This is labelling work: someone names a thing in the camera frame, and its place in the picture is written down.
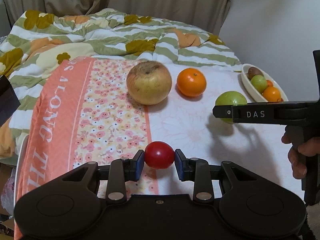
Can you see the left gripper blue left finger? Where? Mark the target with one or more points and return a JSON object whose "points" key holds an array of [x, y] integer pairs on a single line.
{"points": [[121, 171]]}

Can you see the person's right hand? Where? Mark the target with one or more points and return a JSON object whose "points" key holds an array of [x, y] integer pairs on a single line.
{"points": [[308, 149]]}

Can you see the red cherry tomato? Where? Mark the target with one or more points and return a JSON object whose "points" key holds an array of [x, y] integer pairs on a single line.
{"points": [[159, 155]]}

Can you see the small mandarin in bowl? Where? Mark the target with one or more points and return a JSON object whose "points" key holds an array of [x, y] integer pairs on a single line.
{"points": [[269, 83]]}

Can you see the large orange in bowl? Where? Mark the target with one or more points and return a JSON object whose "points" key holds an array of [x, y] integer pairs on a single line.
{"points": [[272, 94]]}

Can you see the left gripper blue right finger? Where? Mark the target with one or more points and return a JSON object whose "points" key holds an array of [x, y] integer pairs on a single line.
{"points": [[196, 170]]}

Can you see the brown kiwi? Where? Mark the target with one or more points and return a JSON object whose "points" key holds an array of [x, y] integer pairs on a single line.
{"points": [[253, 71]]}

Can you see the pink floral table cloth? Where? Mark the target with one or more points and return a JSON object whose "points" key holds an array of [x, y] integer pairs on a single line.
{"points": [[85, 119]]}

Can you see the green apple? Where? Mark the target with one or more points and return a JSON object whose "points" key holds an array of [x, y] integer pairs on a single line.
{"points": [[231, 98], [259, 83]]}

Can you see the orange mandarin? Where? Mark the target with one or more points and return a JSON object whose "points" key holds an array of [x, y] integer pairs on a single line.
{"points": [[191, 82]]}

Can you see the green striped floral blanket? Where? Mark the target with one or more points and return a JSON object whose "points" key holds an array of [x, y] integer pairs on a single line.
{"points": [[39, 42]]}

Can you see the green apple in bowl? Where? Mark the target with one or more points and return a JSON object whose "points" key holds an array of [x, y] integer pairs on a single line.
{"points": [[259, 83]]}

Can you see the yellow-brown apple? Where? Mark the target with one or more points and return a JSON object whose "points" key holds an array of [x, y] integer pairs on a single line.
{"points": [[149, 82]]}

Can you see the white oval fruit bowl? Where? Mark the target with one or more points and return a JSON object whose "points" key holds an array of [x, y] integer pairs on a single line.
{"points": [[258, 97]]}

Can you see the white plastic bag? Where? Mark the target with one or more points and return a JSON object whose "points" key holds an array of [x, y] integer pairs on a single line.
{"points": [[8, 195]]}

